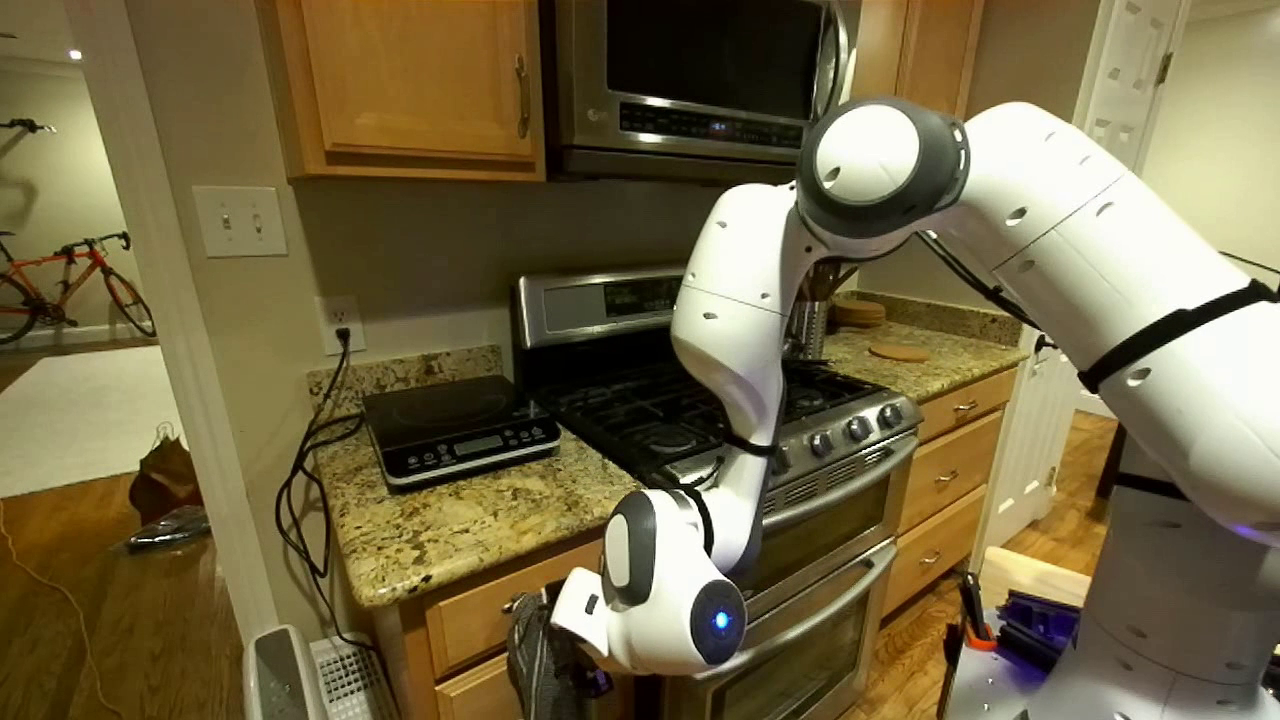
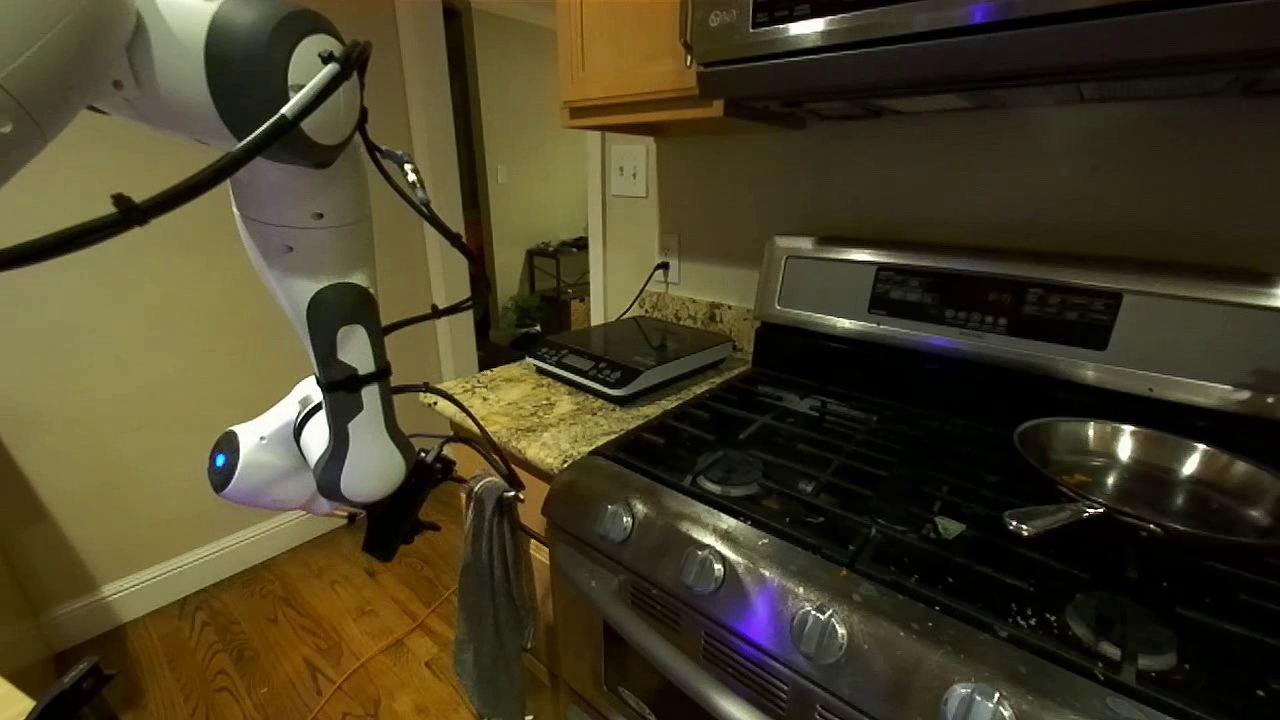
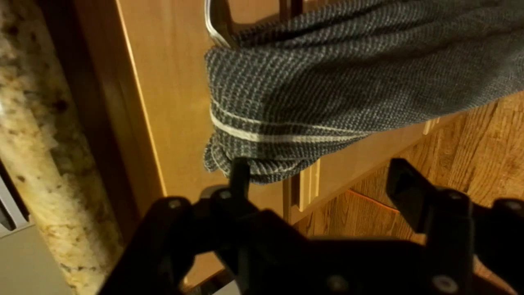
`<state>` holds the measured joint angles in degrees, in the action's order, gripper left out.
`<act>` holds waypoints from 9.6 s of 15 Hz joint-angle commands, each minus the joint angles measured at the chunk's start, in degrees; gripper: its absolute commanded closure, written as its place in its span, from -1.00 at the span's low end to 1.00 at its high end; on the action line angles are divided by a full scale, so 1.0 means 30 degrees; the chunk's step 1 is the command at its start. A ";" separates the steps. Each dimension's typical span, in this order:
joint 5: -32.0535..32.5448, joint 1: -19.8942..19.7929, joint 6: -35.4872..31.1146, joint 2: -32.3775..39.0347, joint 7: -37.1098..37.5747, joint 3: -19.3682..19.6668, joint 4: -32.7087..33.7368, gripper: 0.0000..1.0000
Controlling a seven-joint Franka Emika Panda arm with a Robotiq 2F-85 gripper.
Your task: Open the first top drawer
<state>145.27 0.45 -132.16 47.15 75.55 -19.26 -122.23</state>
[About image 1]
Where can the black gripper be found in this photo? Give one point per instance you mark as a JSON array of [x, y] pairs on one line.
[[592, 670]]

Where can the gray dish towel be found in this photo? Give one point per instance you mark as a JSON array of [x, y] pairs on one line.
[[542, 667]]

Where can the wooden drawer with towel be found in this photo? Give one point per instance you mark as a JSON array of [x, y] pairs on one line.
[[481, 612]]

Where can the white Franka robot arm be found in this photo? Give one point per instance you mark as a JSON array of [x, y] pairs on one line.
[[1106, 255]]

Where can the wooden drawer below towel drawer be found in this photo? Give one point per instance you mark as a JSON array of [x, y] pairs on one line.
[[473, 693]]

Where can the deep wooden drawer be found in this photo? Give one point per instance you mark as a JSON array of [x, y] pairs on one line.
[[948, 468], [933, 549]]

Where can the shallow wooden drawer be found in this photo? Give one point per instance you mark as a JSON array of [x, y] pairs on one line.
[[964, 402]]

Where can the stainless steel gas range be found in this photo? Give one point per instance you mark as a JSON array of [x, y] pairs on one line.
[[825, 586]]

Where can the white vented panel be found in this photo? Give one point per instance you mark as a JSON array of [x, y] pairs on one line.
[[346, 683]]

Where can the black portable induction cooktop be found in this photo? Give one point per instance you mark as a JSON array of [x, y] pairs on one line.
[[454, 426]]

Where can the white floor heater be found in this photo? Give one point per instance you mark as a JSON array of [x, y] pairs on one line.
[[276, 672]]

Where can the silver stove knob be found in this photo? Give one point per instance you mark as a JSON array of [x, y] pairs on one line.
[[823, 445], [888, 416], [857, 431]]

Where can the steel utensil holder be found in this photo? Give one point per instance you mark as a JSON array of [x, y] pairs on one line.
[[809, 325]]

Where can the purple lit device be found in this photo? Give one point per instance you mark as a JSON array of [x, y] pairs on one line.
[[1030, 624]]

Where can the round wooden trivet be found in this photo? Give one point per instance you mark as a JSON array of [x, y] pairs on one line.
[[898, 355]]

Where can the gray shoe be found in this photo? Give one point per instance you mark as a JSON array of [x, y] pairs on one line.
[[167, 531]]

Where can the light wooden board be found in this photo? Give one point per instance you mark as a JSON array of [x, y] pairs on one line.
[[1041, 576]]

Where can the brown paper bag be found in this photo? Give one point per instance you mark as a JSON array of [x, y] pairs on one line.
[[161, 474]]

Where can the white panel door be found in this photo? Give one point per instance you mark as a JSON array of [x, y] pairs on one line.
[[1026, 455]]

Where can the stainless steel microwave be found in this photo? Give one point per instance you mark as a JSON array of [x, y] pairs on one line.
[[692, 81]]

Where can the orange bicycle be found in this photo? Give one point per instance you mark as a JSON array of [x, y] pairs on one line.
[[80, 283]]

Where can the white wall outlet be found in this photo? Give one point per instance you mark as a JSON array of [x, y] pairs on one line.
[[341, 325]]

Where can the white light switch plate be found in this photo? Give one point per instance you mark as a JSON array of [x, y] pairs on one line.
[[242, 223]]

